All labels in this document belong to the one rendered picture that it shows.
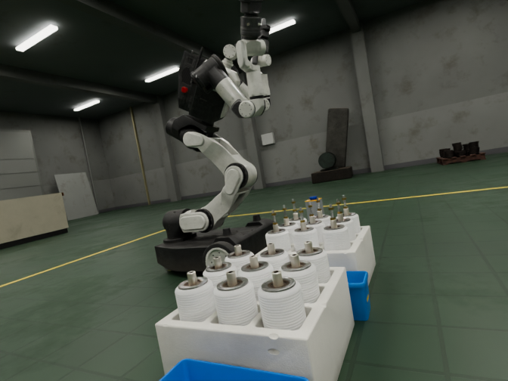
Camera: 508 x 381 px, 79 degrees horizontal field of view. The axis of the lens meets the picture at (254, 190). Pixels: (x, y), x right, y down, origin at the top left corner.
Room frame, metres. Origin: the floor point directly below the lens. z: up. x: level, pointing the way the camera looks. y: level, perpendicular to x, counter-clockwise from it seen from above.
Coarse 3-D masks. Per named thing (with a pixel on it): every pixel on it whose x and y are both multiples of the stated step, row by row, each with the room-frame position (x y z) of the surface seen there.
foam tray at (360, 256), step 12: (360, 240) 1.15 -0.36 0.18; (288, 252) 1.15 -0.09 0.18; (336, 252) 1.05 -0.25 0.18; (348, 252) 1.03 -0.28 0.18; (360, 252) 1.09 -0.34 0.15; (372, 252) 1.32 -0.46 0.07; (336, 264) 1.05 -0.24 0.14; (348, 264) 1.03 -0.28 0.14; (360, 264) 1.07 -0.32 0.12; (372, 264) 1.28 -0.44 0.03
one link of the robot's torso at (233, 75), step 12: (192, 60) 1.62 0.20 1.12; (204, 60) 1.59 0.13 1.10; (180, 72) 1.63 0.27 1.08; (228, 72) 1.58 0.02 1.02; (180, 84) 1.65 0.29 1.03; (192, 84) 1.64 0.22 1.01; (180, 96) 1.66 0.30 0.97; (192, 96) 1.66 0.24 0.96; (204, 96) 1.63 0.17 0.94; (216, 96) 1.62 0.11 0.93; (180, 108) 1.70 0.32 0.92; (192, 108) 1.67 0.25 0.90; (204, 108) 1.66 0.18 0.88; (216, 108) 1.66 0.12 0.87; (204, 120) 1.70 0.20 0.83; (216, 120) 1.71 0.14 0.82
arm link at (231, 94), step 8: (224, 80) 1.44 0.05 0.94; (216, 88) 1.46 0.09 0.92; (224, 88) 1.44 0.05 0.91; (232, 88) 1.44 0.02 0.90; (224, 96) 1.45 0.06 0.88; (232, 96) 1.43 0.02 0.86; (240, 96) 1.43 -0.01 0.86; (232, 104) 1.44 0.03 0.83; (240, 104) 1.40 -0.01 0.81; (248, 104) 1.38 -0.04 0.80; (240, 112) 1.41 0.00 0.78; (248, 112) 1.39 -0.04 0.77
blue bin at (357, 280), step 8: (352, 272) 1.01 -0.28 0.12; (360, 272) 1.00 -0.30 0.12; (352, 280) 1.01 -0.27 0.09; (360, 280) 1.00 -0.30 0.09; (352, 288) 0.91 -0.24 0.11; (360, 288) 0.90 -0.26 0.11; (368, 288) 0.98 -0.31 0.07; (352, 296) 0.92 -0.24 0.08; (360, 296) 0.91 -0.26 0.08; (368, 296) 0.96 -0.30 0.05; (352, 304) 0.92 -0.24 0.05; (360, 304) 0.91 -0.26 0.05; (368, 304) 0.95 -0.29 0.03; (360, 312) 0.91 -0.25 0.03; (368, 312) 0.93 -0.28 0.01; (360, 320) 0.91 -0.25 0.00
